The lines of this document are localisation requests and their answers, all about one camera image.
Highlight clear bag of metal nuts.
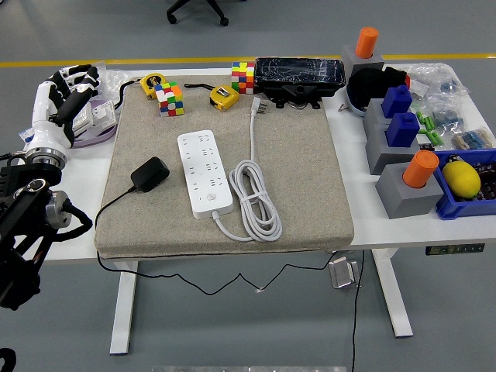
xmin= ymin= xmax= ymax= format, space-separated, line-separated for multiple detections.
xmin=95 ymin=61 xmax=129 ymax=102

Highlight purple tape roll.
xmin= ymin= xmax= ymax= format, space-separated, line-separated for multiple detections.
xmin=72 ymin=99 xmax=119 ymax=149

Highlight blue plastic bin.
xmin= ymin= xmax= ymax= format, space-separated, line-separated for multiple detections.
xmin=432 ymin=148 xmax=496 ymax=221

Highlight clear bag of resistors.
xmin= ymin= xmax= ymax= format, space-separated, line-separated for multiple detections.
xmin=450 ymin=126 xmax=496 ymax=151

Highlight black office chair base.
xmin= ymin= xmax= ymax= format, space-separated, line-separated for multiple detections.
xmin=166 ymin=0 xmax=229 ymax=27

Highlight small clear bag blue parts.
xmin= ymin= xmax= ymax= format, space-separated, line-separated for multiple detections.
xmin=424 ymin=96 xmax=466 ymax=129

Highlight yellow tape measure black strap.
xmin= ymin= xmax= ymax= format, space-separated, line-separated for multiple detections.
xmin=115 ymin=72 xmax=168 ymax=113

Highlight yellow lemon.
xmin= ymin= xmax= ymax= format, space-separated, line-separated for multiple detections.
xmin=442 ymin=160 xmax=482 ymax=202

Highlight table control panel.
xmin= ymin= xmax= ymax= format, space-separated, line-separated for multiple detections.
xmin=425 ymin=243 xmax=486 ymax=257

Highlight black hanging cable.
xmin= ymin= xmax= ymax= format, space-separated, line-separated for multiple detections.
xmin=350 ymin=250 xmax=365 ymax=372

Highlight black cap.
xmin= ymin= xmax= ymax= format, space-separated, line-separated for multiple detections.
xmin=347 ymin=66 xmax=408 ymax=113

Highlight large clear bag blue parts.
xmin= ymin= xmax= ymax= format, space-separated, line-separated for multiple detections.
xmin=405 ymin=61 xmax=472 ymax=102

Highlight thin black plug cord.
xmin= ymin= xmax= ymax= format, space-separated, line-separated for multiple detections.
xmin=95 ymin=185 xmax=344 ymax=297

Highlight dark circuit board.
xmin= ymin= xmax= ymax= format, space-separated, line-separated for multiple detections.
xmin=445 ymin=153 xmax=496 ymax=202

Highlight grey block with round hole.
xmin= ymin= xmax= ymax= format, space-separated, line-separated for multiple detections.
xmin=341 ymin=44 xmax=385 ymax=78
xmin=374 ymin=162 xmax=445 ymax=220

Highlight colourful puzzle cube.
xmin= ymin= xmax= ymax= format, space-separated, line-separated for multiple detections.
xmin=153 ymin=81 xmax=186 ymax=118

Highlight grey block with square hole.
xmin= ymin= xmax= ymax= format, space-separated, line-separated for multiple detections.
xmin=363 ymin=98 xmax=392 ymax=135
xmin=365 ymin=123 xmax=422 ymax=175

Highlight grey-brown mat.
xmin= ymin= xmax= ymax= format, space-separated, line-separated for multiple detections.
xmin=94 ymin=75 xmax=356 ymax=260

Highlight yellow tape measure thin lanyard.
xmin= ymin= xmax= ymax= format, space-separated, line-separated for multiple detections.
xmin=184 ymin=82 xmax=240 ymax=112

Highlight tall colourful cube tower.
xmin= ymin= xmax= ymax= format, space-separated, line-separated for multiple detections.
xmin=231 ymin=60 xmax=257 ymax=95

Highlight green plastic connector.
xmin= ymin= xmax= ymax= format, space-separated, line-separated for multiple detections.
xmin=419 ymin=129 xmax=443 ymax=147
xmin=415 ymin=110 xmax=436 ymax=132

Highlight white socket box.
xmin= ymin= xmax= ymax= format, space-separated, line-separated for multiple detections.
xmin=91 ymin=101 xmax=117 ymax=131

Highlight blue square peg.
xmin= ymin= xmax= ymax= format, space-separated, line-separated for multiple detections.
xmin=384 ymin=112 xmax=421 ymax=148
xmin=381 ymin=84 xmax=413 ymax=119

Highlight orange cylinder peg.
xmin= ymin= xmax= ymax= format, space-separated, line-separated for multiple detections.
xmin=401 ymin=150 xmax=440 ymax=190
xmin=355 ymin=26 xmax=380 ymax=60

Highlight black cracked case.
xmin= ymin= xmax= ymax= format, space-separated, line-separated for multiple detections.
xmin=254 ymin=57 xmax=346 ymax=98

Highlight white table leg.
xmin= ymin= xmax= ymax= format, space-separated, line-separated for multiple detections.
xmin=109 ymin=260 xmax=140 ymax=356
xmin=371 ymin=247 xmax=415 ymax=338

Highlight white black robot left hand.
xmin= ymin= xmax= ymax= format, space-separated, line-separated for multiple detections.
xmin=27 ymin=64 xmax=102 ymax=153

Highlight black plug adapter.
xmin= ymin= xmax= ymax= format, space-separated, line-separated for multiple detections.
xmin=130 ymin=156 xmax=171 ymax=194

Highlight white power strip cable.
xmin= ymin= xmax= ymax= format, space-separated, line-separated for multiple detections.
xmin=211 ymin=96 xmax=283 ymax=243

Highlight white power strip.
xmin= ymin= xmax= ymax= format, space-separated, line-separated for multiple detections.
xmin=177 ymin=129 xmax=235 ymax=220

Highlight white wall switch panel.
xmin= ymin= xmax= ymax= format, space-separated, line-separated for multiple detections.
xmin=72 ymin=101 xmax=95 ymax=136

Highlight metal block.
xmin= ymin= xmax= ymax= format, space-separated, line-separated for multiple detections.
xmin=328 ymin=255 xmax=363 ymax=290

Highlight white blue round base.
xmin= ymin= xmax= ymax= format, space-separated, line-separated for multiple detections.
xmin=346 ymin=87 xmax=367 ymax=119

